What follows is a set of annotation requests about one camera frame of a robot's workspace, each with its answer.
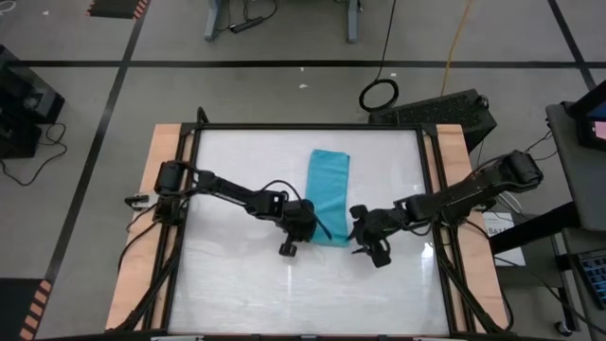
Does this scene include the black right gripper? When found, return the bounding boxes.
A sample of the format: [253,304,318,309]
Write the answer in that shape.
[347,203,403,269]

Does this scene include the blue towel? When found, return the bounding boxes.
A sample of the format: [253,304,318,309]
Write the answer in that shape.
[304,149,351,248]

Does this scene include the white paper sheet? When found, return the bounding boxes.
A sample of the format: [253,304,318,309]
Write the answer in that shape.
[482,211,526,267]

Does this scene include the black cart base bar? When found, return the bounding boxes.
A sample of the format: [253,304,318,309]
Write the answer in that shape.
[490,202,582,256]

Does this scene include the black power strip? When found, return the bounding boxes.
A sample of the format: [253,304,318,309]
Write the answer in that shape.
[229,16,266,34]

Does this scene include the grey desk leg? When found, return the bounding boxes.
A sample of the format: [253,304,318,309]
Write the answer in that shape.
[204,0,231,43]
[345,0,364,45]

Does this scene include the grey cart top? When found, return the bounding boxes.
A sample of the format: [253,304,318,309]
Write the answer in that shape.
[544,101,606,233]

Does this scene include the blue compartment tray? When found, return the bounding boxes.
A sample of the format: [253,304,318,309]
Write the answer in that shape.
[575,250,606,312]

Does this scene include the black monitor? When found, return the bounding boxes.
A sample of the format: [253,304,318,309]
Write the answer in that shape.
[567,80,606,153]

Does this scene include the black orange striped mat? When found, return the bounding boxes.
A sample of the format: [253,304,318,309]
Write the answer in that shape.
[86,0,152,21]
[0,278,54,341]

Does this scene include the black equipment stack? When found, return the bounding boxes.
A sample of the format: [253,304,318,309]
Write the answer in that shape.
[0,45,66,160]

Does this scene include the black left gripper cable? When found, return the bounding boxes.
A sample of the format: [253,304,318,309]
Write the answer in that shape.
[264,178,333,242]

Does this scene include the black table frame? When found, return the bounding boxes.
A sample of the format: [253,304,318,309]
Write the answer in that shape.
[141,121,479,335]

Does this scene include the black cable bundle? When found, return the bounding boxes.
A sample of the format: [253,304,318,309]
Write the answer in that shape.
[433,222,516,335]
[111,210,186,332]

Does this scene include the coiled black cable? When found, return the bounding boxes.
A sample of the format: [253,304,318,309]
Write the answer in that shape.
[358,0,400,114]

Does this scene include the thin black wires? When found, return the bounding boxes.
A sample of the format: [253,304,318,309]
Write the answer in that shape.
[520,130,560,165]

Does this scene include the yellow cable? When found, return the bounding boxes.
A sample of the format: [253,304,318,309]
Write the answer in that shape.
[439,0,474,98]

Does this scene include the thin black floor cable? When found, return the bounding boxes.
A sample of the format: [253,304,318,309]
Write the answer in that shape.
[0,122,68,188]

